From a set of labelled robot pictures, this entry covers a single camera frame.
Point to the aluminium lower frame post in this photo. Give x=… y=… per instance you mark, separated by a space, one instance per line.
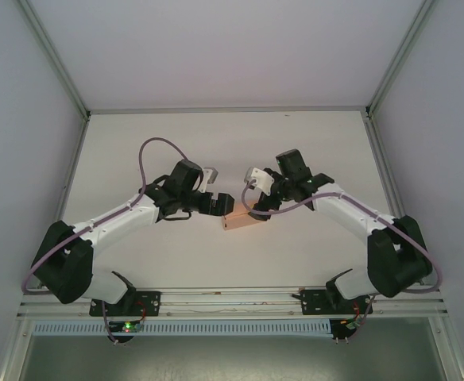
x=452 y=349
x=13 y=349

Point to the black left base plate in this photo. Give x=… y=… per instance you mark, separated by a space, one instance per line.
x=152 y=303

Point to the tan paper box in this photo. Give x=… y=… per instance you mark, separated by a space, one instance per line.
x=240 y=221

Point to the circuit board with green light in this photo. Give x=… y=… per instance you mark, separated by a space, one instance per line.
x=128 y=327

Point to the aluminium side frame rail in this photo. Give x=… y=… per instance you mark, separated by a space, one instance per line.
x=75 y=158
x=383 y=158

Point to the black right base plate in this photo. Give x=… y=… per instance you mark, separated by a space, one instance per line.
x=315 y=301

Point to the aluminium back frame rail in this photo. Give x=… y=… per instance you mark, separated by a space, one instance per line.
x=228 y=110

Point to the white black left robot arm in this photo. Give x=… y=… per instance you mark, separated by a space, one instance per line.
x=128 y=221

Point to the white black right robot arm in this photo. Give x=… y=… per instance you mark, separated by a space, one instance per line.
x=339 y=217

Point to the aluminium mounting rail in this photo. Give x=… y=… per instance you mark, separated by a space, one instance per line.
x=228 y=301

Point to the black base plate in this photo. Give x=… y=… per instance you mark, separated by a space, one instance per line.
x=315 y=301
x=152 y=303

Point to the small green circuit board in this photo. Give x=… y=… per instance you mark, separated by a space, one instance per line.
x=352 y=324

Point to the aluminium frame post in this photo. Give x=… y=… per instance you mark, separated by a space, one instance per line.
x=13 y=349
x=403 y=55
x=53 y=57
x=452 y=349

